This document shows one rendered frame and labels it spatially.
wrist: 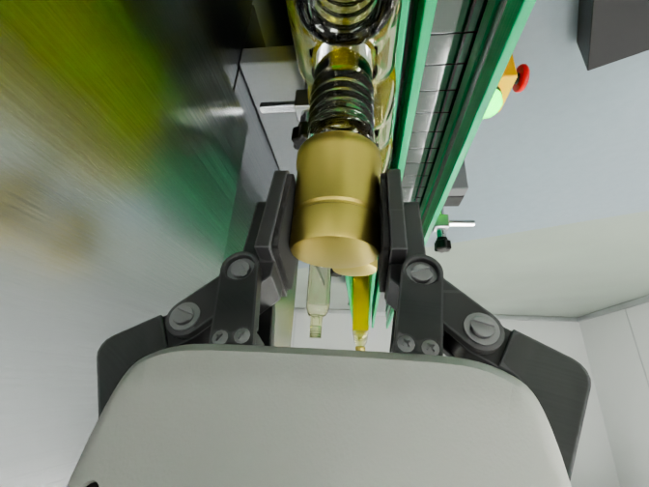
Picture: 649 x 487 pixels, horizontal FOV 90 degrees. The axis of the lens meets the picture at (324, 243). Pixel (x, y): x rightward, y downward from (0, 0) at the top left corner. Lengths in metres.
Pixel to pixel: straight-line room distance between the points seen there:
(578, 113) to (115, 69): 0.75
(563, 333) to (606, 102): 6.17
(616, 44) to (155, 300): 0.61
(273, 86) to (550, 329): 6.52
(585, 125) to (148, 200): 0.78
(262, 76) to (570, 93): 0.54
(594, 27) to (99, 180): 0.57
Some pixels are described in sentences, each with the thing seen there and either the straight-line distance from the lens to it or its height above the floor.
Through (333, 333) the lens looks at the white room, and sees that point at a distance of 6.00.
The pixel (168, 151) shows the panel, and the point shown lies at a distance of 0.24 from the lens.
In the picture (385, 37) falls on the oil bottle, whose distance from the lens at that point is 0.18.
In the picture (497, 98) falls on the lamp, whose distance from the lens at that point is 0.57.
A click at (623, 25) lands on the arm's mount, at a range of 0.61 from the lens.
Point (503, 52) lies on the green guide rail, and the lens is 0.37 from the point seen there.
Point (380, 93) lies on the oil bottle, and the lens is 0.22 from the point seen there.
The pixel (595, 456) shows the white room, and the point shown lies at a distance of 6.85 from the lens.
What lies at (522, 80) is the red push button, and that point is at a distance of 0.62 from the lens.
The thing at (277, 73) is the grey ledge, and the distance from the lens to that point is 0.47.
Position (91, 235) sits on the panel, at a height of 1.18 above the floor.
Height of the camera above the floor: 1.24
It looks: 23 degrees down
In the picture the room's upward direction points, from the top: 177 degrees counter-clockwise
